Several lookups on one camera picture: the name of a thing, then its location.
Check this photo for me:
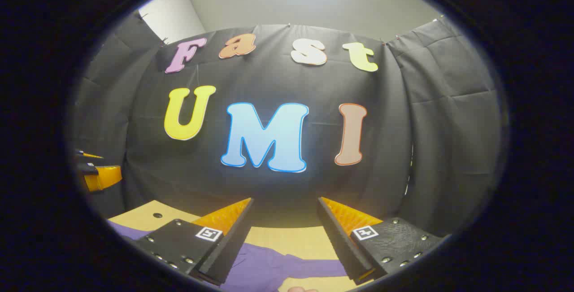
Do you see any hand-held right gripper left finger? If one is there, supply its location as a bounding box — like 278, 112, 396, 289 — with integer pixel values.
134, 197, 255, 286

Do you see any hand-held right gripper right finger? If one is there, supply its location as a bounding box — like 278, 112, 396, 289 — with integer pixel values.
317, 196, 444, 285

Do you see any purple polo shirt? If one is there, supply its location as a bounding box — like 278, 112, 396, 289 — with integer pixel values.
108, 220, 348, 292

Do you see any black backdrop cloth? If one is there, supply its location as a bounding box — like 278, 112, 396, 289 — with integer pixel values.
67, 12, 503, 239

